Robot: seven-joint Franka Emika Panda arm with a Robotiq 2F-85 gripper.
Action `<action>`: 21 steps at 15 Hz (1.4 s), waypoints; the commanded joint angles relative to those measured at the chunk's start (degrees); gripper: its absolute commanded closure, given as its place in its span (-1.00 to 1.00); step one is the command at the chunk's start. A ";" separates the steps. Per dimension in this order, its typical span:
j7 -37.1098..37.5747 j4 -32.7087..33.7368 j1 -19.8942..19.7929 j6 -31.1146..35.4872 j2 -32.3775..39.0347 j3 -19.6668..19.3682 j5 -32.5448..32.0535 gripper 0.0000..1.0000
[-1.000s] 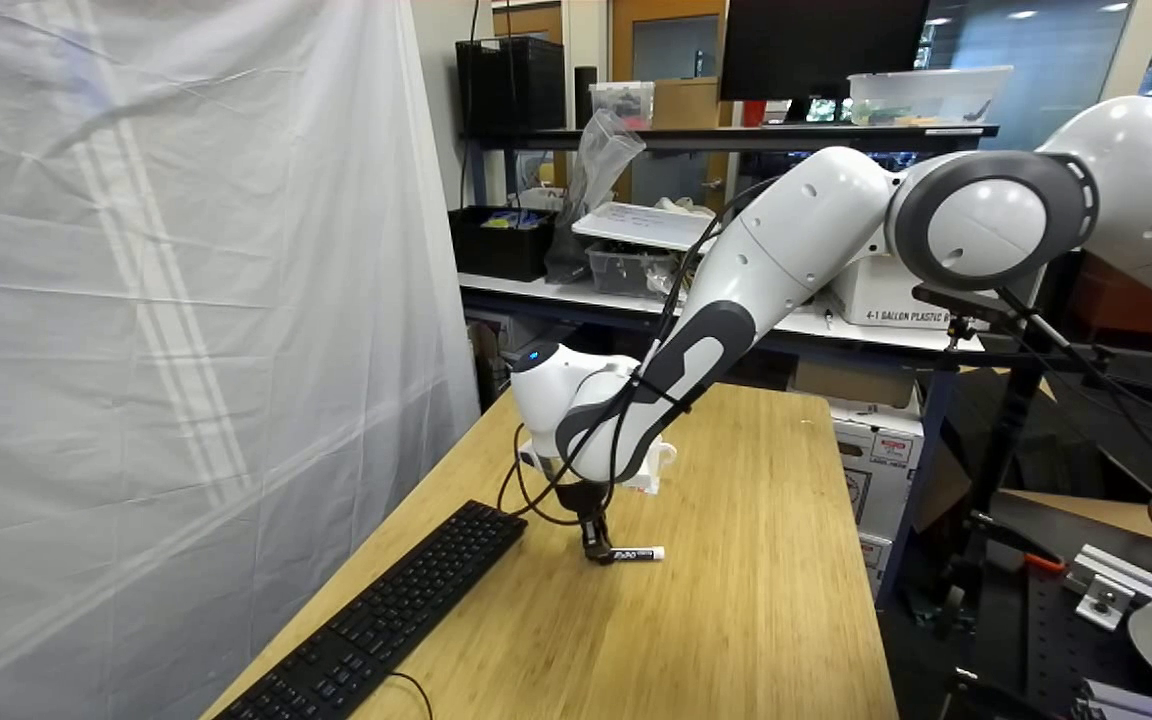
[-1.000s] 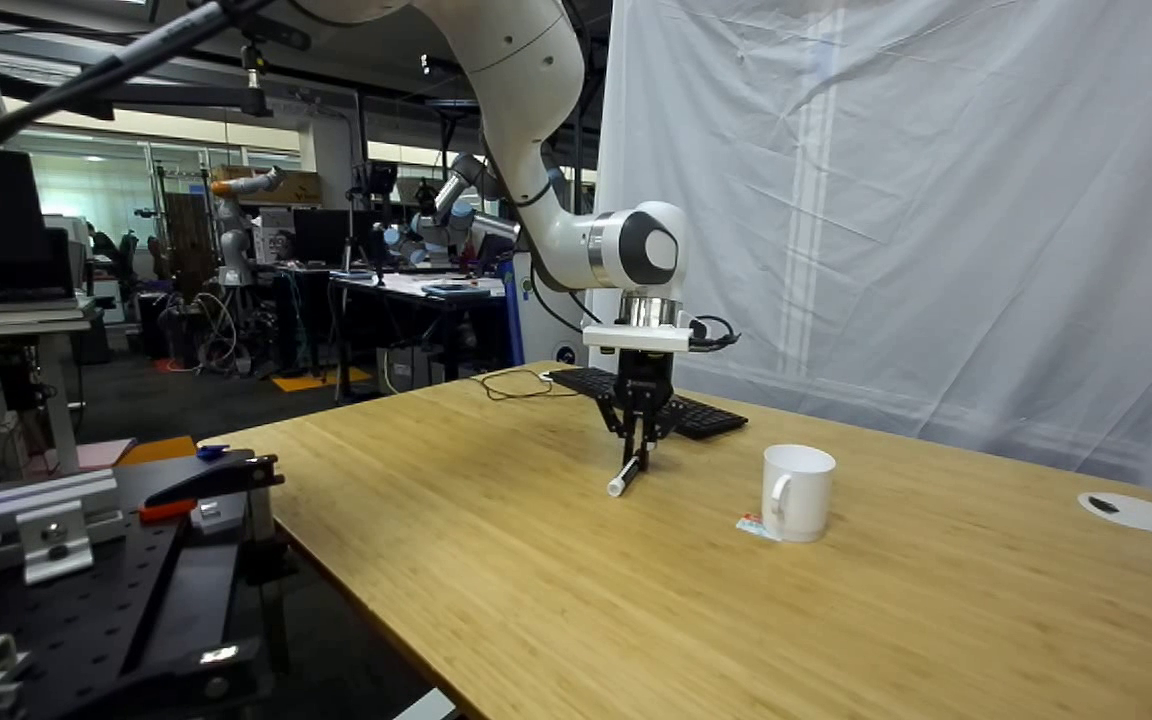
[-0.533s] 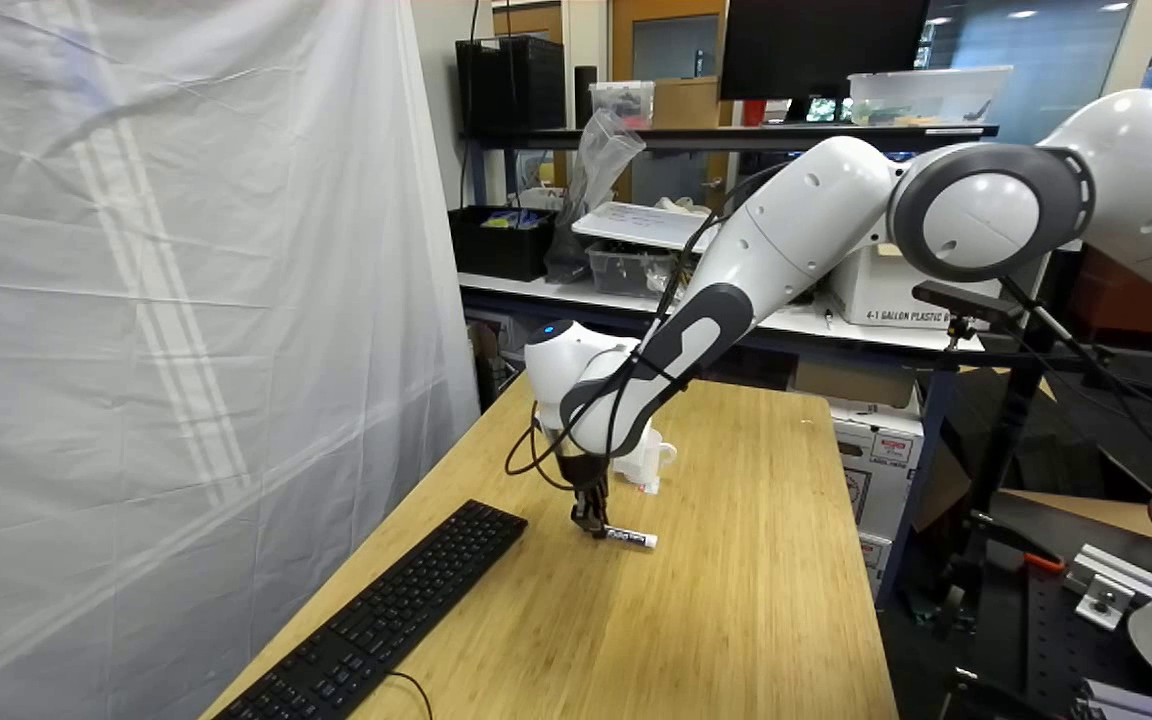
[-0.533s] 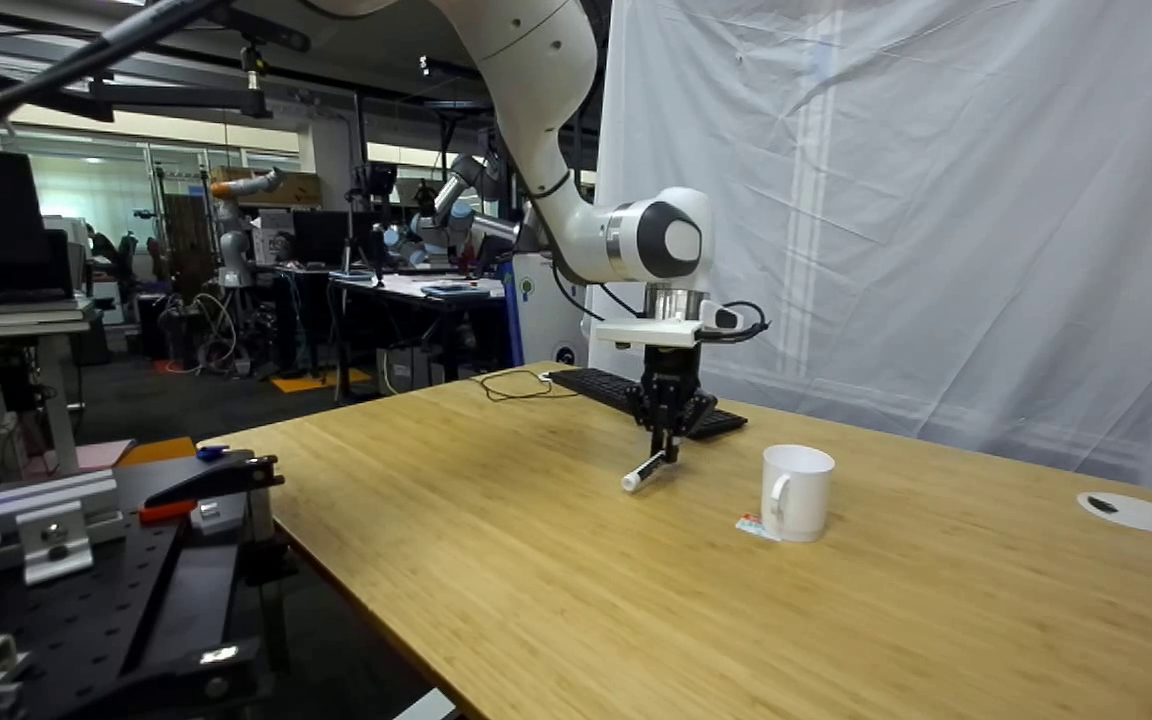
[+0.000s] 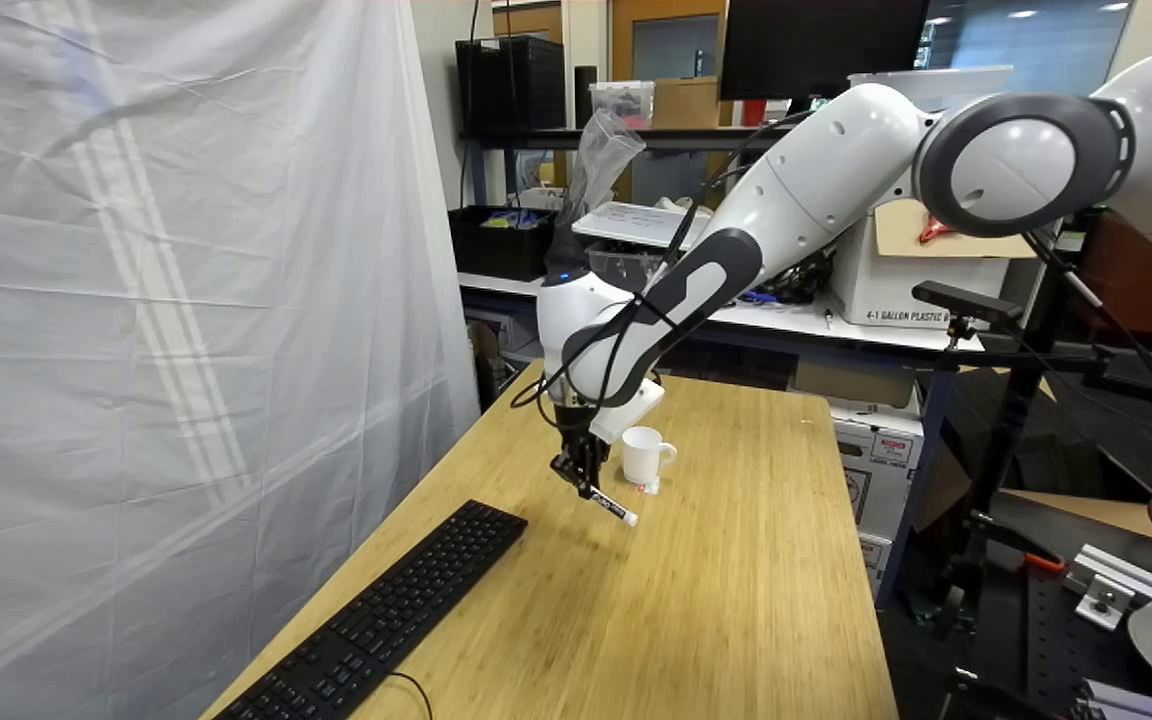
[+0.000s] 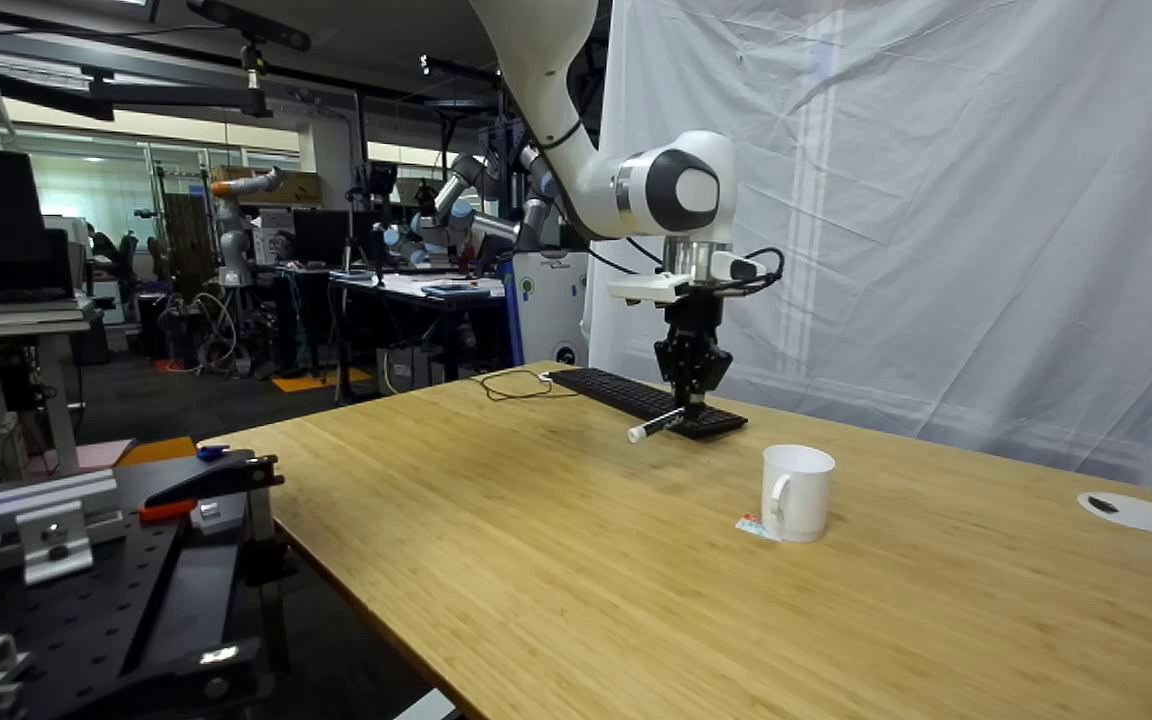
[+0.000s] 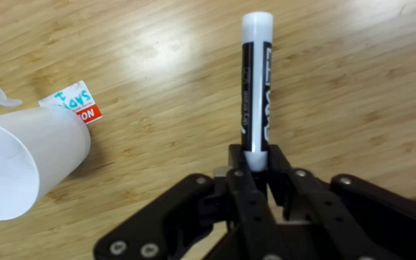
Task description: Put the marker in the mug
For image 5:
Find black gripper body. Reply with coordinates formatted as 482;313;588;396
548;400;614;479

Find white mug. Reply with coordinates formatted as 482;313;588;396
615;425;682;501

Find black storage bin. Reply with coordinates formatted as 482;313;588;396
448;203;558;286

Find white tray lid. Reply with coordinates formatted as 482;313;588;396
569;197;713;258

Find black keyboard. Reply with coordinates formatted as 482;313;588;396
214;498;532;720

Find white workbench shelf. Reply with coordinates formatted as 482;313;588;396
456;269;987;360

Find crumpled clear plastic bag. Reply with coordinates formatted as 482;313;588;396
569;103;653;217

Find white printed carton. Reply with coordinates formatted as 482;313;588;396
827;406;929;563

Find clear plastic container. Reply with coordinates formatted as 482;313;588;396
588;75;661;132

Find brown cardboard box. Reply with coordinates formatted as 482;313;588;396
653;75;730;132

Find white cardboard box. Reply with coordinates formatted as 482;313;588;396
827;197;1045;336

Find stacked black boxes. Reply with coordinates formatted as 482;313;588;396
451;32;569;136

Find white translucent curtain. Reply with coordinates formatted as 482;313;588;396
0;0;486;720

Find red clamp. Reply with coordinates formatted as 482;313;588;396
917;213;970;253

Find black computer monitor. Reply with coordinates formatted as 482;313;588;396
716;0;936;103

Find blue grey partition panel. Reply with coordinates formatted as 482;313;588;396
929;0;1141;99

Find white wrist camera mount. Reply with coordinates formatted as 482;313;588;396
585;375;671;447

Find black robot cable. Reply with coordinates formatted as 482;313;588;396
512;125;791;418

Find black camera stand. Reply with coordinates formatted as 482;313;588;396
910;275;1105;720

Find aluminium bracket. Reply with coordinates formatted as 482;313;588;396
1067;536;1152;637

